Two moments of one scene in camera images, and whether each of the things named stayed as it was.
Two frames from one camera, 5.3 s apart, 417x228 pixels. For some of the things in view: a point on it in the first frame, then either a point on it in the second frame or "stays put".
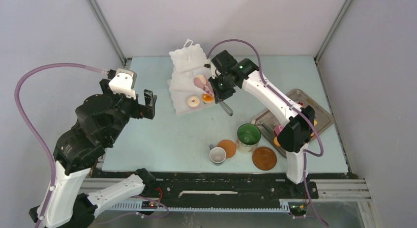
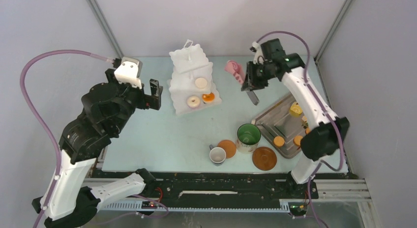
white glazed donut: [193, 101] stays put
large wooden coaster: [264, 158] stays put
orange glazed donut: [207, 98] stays put
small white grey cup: [217, 155] stays put
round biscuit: [276, 141] stays put
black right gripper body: [222, 87] to [258, 74]
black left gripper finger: [148, 97] to [154, 86]
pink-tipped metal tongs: [205, 85] to [253, 97]
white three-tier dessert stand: [187, 62] stays put
